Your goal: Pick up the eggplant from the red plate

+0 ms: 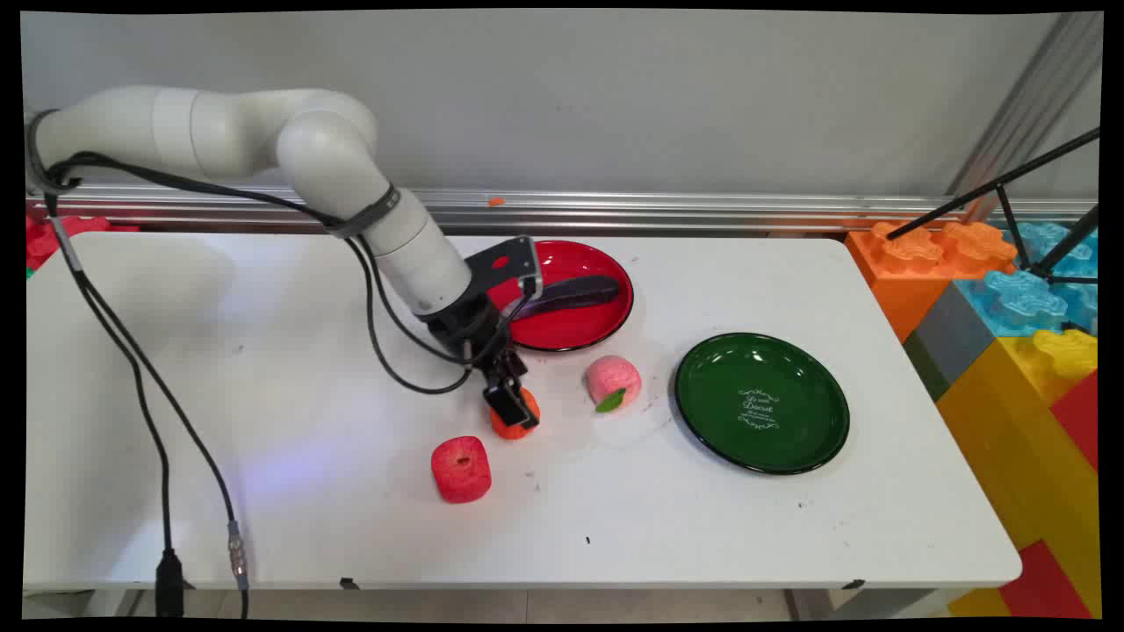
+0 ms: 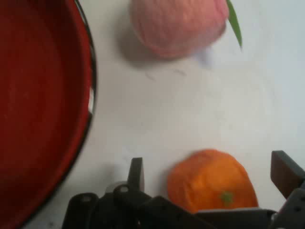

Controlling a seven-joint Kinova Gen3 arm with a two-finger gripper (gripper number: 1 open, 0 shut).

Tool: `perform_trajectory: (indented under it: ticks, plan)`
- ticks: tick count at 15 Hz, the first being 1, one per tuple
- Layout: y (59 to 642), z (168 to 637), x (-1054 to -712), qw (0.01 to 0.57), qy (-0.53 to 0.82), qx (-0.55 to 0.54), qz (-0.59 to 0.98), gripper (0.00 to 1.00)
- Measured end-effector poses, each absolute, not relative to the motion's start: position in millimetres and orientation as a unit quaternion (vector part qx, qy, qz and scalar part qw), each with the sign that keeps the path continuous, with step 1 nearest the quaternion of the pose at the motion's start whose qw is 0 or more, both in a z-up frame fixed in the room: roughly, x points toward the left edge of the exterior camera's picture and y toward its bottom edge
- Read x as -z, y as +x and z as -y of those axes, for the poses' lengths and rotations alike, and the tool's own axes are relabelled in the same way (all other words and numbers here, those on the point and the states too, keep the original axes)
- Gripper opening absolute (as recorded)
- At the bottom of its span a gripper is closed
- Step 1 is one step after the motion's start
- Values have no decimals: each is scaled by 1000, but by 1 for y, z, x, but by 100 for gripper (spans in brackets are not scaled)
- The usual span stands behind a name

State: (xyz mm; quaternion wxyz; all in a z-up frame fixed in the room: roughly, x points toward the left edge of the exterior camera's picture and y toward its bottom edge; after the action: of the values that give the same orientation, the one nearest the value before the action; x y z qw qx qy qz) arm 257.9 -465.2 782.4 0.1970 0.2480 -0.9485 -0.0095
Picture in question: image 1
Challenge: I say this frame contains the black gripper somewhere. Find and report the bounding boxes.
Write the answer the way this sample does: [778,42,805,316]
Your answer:
[420,294,540,431]

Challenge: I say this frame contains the purple toy eggplant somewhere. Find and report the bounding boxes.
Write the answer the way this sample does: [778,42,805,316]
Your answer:
[524,275,622,320]

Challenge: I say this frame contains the orange toy fruit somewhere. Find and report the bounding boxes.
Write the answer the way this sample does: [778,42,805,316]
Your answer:
[489,386,542,441]

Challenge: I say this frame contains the red toy apple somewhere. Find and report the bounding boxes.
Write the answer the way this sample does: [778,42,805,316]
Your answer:
[430,435,493,505]

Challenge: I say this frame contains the red enamel plate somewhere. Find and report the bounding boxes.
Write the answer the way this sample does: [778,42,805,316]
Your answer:
[486,240,635,354]

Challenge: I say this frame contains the pink toy peach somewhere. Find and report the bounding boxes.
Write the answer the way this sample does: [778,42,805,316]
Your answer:
[586,355,643,414]

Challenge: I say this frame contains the green enamel plate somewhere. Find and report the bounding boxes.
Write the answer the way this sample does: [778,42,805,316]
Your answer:
[674,332,851,476]

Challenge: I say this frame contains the orange building block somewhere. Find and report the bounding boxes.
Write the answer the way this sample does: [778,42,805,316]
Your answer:
[845,219,1020,345]

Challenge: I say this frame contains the grey building block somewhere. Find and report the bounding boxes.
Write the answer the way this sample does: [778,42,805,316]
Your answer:
[903,281,1004,403]

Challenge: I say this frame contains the red building block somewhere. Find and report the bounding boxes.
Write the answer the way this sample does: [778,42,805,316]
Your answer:
[1049,369,1099,475]
[26,215,141,273]
[997,540,1096,620]

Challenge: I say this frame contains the yellow building block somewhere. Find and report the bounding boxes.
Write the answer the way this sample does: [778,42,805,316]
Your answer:
[935,329,1099,617]

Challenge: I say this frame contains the blue building block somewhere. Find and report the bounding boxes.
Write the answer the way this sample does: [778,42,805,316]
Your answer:
[953,221,1099,339]

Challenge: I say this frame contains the black tripod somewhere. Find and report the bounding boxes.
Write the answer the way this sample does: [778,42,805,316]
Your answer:
[885,127,1101,287]

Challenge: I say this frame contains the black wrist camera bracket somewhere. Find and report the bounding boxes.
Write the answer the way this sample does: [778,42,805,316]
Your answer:
[464,235,544,310]

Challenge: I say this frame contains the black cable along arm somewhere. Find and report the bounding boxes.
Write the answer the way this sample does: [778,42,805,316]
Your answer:
[35,151,528,396]

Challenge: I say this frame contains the grey velcro strap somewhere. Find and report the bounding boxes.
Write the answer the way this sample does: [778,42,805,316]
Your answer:
[325,186,403,240]

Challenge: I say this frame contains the aluminium rail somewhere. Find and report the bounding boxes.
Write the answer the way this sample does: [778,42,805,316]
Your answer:
[26,183,1099,234]

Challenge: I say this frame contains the black cable with silver connector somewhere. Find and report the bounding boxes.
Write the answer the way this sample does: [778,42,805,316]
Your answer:
[44,195,252,618]

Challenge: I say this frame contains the black cable with thick plug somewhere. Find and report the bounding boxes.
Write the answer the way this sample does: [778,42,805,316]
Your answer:
[44,195,187,618]

